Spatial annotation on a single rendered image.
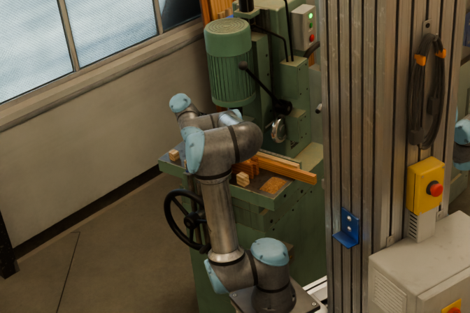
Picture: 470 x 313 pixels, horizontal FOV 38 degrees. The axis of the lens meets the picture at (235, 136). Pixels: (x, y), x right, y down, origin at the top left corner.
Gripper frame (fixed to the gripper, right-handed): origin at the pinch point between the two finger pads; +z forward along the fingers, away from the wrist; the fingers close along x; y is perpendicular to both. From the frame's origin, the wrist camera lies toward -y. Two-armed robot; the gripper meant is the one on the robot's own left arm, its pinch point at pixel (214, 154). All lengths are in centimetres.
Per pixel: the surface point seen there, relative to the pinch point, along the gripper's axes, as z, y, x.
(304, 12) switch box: -15, 63, -15
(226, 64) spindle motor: -25.2, 26.3, -2.6
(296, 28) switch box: -11, 58, -12
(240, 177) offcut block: 9.2, -2.3, -10.2
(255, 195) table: 13.0, -6.2, -17.9
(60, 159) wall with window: 59, -9, 134
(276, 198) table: 13.9, -4.5, -26.4
